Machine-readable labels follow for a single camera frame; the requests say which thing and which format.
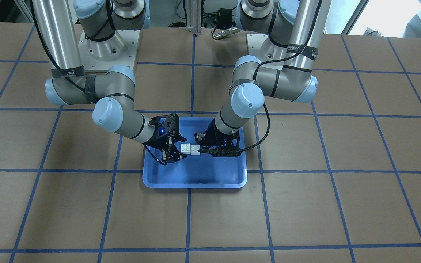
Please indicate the blue plastic tray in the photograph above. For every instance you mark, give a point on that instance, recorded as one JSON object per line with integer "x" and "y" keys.
{"x": 199, "y": 171}

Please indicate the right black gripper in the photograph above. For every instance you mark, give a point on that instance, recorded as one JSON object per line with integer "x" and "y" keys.
{"x": 158, "y": 140}

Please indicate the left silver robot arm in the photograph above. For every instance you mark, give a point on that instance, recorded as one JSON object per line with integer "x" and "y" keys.
{"x": 294, "y": 29}

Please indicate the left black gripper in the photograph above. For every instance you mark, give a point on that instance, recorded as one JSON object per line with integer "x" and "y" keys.
{"x": 215, "y": 135}

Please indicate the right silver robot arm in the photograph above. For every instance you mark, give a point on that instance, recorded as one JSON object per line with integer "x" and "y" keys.
{"x": 113, "y": 94}

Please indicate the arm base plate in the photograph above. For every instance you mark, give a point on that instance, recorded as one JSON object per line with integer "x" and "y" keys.
{"x": 269, "y": 47}
{"x": 121, "y": 49}

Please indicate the white block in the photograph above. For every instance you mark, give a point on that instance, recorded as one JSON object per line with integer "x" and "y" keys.
{"x": 194, "y": 149}
{"x": 185, "y": 148}

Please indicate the aluminium frame post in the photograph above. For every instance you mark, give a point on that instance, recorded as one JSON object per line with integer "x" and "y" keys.
{"x": 193, "y": 15}

